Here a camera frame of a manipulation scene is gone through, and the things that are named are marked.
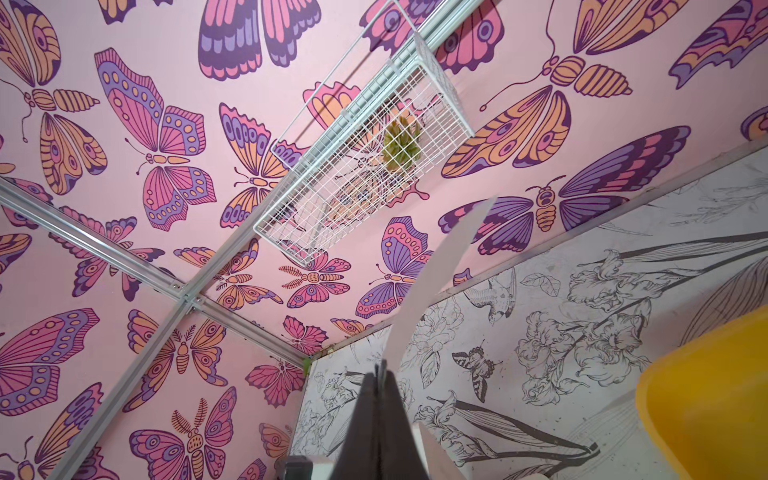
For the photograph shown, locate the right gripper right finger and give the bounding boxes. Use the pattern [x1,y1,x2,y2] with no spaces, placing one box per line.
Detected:
[379,368,429,479]

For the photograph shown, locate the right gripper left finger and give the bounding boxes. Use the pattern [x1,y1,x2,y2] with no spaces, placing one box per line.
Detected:
[330,370,382,480]

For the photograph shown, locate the new menu sheet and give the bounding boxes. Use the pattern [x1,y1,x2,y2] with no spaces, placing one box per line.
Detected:
[377,197,497,377]

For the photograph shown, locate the clear acrylic menu holder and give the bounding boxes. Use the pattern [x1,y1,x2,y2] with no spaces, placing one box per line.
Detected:
[412,423,466,480]

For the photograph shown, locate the yellow plastic tray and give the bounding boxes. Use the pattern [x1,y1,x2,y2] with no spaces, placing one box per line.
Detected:
[635,307,767,479]

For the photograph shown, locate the green item in basket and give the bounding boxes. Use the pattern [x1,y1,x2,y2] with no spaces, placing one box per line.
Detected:
[382,117,422,173]

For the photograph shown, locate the white wire wall basket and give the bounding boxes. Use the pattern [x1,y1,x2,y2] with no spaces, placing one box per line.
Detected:
[249,1,478,266]

